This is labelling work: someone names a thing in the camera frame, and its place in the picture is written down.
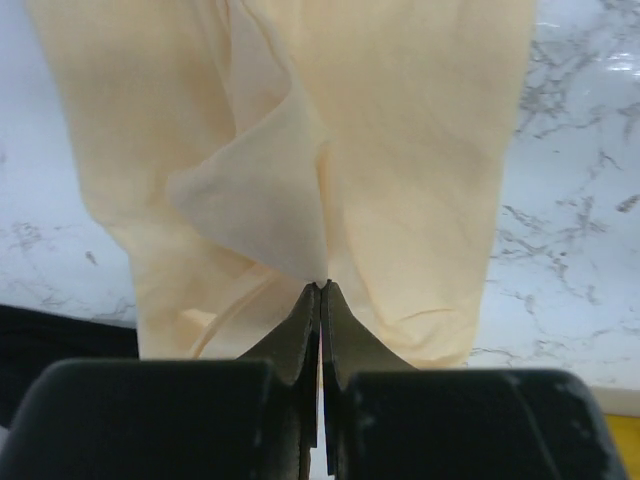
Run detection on folded black t-shirt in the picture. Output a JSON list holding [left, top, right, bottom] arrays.
[[1, 305, 139, 428]]

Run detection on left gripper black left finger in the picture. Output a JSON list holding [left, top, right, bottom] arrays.
[[1, 285, 320, 479]]

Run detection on yellow plastic bin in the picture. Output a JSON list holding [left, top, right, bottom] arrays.
[[606, 415, 640, 480]]

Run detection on cream yellow t-shirt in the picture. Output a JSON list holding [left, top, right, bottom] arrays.
[[27, 1, 536, 368]]

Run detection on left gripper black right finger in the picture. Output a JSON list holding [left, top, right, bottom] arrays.
[[320, 282, 627, 480]]

